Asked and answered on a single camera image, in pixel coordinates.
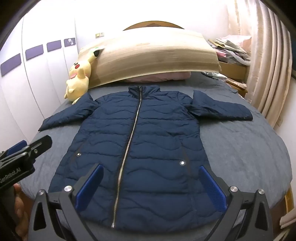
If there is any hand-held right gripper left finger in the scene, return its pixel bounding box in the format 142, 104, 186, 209
27, 163, 104, 241

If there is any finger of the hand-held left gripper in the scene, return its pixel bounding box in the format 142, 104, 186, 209
5, 140, 27, 157
27, 135, 53, 161

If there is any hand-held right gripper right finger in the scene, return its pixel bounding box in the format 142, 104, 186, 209
198, 165, 273, 241

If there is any navy puffer jacket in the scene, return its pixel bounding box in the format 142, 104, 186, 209
38, 85, 253, 232

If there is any pile of clothes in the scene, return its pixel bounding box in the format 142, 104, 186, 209
208, 35, 252, 67

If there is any person's left hand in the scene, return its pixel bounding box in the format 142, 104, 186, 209
13, 183, 30, 240

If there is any grey bed sheet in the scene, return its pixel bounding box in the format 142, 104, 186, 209
18, 74, 292, 241

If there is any white wardrobe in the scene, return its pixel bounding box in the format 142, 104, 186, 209
0, 14, 79, 144

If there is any yellow plush toy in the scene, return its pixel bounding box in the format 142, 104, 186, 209
64, 47, 104, 105

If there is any white patterned cloth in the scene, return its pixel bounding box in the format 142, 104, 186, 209
201, 71, 228, 81

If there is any pink pillow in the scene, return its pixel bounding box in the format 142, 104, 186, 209
126, 71, 192, 83

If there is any beige curtain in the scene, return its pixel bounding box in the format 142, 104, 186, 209
228, 0, 293, 128

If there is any beige wooden board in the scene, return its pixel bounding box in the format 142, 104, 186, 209
78, 30, 222, 90

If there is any brown arched headboard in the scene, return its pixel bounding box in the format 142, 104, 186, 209
122, 21, 186, 31

